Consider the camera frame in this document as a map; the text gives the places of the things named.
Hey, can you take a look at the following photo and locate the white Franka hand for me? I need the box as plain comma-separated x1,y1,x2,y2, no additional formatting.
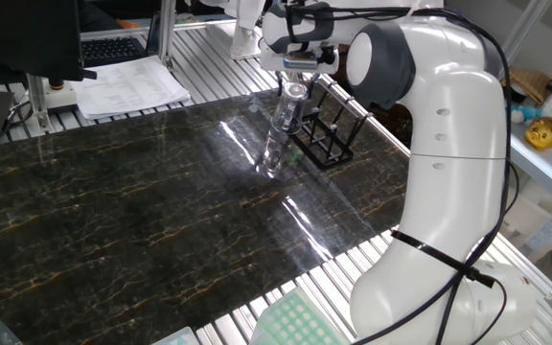
259,40,340,97

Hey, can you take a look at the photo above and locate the clear glass jar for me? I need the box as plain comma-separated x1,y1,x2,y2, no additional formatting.
255,80,311,179

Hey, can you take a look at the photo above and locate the aluminium profile bar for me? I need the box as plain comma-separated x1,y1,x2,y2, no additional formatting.
155,0,178,72
25,74,53,136
498,0,543,61

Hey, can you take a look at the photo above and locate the white paper stack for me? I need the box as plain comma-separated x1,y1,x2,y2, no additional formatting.
69,55,192,121

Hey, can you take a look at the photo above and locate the black keyboard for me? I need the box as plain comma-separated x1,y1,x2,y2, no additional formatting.
80,35,149,68

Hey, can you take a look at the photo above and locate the black marble pattern mat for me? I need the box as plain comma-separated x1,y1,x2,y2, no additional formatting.
0,88,424,345

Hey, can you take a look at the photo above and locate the small blue toy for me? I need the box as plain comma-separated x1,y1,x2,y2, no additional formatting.
510,103,544,125

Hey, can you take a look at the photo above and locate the brown woven basket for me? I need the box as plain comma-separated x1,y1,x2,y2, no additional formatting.
500,68,552,106

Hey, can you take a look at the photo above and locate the green pipette tip box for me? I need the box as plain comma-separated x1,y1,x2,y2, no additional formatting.
249,286,350,345

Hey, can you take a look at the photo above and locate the golden piggy bank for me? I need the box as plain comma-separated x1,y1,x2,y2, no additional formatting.
524,116,552,152

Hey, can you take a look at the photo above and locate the grey metal shelf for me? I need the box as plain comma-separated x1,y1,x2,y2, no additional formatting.
509,128,552,202

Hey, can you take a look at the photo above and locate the white foam block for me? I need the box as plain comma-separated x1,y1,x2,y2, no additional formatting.
500,179,552,250

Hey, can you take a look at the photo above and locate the blue pipette tip box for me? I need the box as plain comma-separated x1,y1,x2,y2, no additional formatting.
150,326,201,345

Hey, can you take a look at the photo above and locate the black monitor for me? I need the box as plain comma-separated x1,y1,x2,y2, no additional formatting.
0,0,99,92

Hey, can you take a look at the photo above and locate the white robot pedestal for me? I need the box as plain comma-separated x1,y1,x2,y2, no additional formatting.
230,0,265,61

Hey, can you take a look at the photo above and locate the black wire cup rack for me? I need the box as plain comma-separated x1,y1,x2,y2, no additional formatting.
283,76,374,172

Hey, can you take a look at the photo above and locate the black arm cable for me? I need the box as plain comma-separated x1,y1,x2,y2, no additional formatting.
283,0,515,345

